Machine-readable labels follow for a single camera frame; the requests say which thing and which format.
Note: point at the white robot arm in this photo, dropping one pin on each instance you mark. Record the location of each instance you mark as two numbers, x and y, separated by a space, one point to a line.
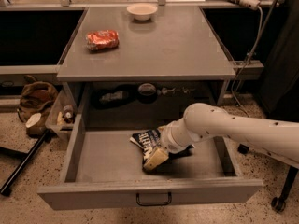
201 122

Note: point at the grey open top drawer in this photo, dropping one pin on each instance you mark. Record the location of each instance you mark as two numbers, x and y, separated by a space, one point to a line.
103 169

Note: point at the brown cloth bag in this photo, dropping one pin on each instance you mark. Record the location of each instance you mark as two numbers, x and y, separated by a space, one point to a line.
36 97

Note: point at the black drawer handle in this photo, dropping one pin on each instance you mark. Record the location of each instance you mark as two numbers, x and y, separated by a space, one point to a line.
153 199

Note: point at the grey cabinet counter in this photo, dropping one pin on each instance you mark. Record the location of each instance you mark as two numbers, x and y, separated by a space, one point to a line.
176 45

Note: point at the blue Kettle chip bag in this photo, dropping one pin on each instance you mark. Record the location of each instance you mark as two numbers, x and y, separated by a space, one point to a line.
151 139

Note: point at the black metal stand leg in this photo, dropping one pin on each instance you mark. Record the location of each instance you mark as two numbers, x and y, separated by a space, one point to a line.
24 157

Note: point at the roll of dark tape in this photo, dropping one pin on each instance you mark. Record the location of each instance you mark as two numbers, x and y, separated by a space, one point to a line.
146 93

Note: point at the black object under counter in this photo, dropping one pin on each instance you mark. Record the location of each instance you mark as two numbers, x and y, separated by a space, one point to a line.
112 98

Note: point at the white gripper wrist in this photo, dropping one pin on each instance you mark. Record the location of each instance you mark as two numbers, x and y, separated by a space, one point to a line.
165 138

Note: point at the clear plastic storage bin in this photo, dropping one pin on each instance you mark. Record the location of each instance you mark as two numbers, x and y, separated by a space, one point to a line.
56 121

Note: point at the white ceramic bowl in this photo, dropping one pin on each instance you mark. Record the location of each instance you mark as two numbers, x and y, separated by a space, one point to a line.
142 11

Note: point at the orange red chip bag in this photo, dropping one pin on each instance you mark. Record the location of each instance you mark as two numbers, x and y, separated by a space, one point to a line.
104 39

